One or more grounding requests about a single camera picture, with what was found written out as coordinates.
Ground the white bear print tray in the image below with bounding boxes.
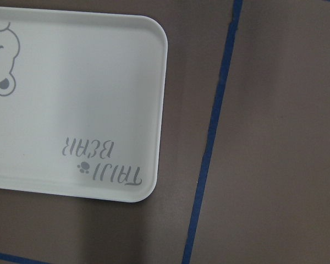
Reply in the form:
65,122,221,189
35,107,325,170
0,7,168,202

